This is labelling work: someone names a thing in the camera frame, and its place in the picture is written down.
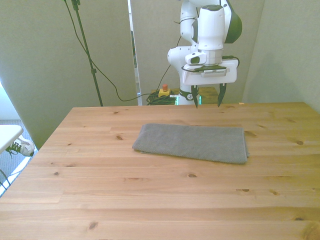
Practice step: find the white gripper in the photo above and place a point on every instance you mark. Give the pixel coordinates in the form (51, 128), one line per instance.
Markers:
(212, 79)

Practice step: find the grey terry towel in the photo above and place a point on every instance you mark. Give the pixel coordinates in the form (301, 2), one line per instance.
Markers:
(192, 143)

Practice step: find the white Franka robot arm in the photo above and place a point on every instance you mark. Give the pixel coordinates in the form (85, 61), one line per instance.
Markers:
(210, 30)

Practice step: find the yellow emergency stop button box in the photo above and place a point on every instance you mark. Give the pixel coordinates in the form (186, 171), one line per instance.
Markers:
(165, 92)

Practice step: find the white vertical panel strip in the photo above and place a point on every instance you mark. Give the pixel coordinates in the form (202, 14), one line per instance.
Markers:
(136, 75)

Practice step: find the dark tripod stand pole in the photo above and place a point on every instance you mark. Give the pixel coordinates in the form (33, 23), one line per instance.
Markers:
(82, 37)

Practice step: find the white sneaker with dark laces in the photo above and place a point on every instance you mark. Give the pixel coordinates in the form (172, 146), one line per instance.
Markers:
(25, 147)

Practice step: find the white side table board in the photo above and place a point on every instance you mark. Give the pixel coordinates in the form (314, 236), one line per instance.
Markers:
(7, 135)

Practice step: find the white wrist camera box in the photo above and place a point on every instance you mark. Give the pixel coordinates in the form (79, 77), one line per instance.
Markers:
(195, 59)

